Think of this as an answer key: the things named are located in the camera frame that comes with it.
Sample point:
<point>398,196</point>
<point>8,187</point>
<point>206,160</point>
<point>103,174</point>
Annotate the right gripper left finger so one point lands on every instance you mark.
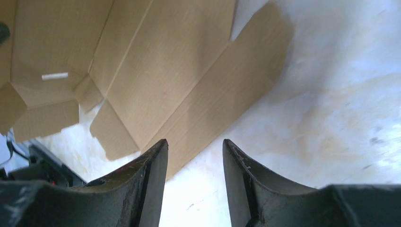
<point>130,196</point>

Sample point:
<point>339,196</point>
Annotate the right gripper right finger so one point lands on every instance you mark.
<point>259,197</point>

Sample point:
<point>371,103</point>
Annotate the brown cardboard box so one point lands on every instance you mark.
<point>158,69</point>

